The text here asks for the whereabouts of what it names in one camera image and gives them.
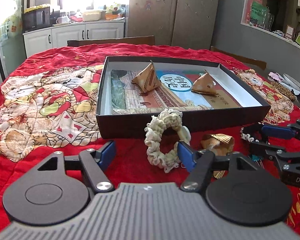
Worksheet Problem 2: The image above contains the black microwave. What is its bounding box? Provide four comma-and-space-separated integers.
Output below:
21, 7, 51, 33

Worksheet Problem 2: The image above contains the silver refrigerator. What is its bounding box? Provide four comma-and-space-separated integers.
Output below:
126, 0, 219, 49

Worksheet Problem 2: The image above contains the brown pyramid packet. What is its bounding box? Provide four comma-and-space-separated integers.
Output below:
191, 72, 218, 95
131, 61, 161, 93

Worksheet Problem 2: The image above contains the teal binder clip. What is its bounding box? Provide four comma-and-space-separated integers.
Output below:
251, 154, 264, 168

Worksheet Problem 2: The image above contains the black lace scrunchie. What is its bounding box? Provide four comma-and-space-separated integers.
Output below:
240, 123, 268, 143

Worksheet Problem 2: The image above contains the red bear quilt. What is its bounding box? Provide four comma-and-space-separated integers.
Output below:
0, 44, 300, 234

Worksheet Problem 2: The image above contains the white mug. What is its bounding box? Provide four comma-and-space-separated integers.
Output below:
56, 15, 70, 24

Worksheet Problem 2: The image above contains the white plate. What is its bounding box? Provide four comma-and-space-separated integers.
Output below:
283, 74, 300, 91

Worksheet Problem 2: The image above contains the white wall shelf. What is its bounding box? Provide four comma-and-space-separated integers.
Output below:
241, 0, 300, 49

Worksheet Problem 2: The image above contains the Chinese history book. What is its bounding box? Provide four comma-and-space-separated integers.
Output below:
110, 70, 242, 114

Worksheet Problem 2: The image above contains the black shallow cardboard box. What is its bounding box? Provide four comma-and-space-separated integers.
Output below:
96, 56, 270, 139

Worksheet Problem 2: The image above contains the white kitchen cabinet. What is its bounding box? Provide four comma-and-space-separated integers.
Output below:
23, 19, 126, 57

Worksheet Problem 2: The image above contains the cream crochet scrunchie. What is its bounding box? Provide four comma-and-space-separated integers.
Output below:
144, 108, 191, 173

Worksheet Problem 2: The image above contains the brown packet gold edge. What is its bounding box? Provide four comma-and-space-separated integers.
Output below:
200, 133, 235, 179

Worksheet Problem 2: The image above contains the beige plastic tub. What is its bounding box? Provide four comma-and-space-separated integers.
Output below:
82, 10, 102, 22

